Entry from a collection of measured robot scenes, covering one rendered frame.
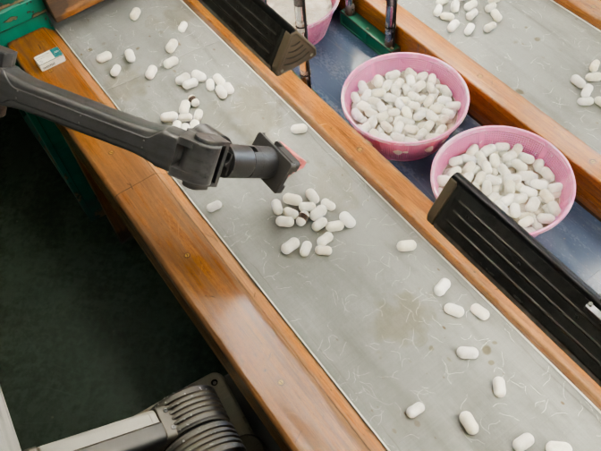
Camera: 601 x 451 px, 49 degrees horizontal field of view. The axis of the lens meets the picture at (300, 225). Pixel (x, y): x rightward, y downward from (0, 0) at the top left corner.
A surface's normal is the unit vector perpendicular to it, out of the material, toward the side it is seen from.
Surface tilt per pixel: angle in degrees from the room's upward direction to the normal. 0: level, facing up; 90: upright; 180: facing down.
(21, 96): 52
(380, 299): 0
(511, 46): 0
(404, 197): 0
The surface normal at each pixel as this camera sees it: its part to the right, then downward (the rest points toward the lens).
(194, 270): -0.07, -0.56
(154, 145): -0.14, 0.31
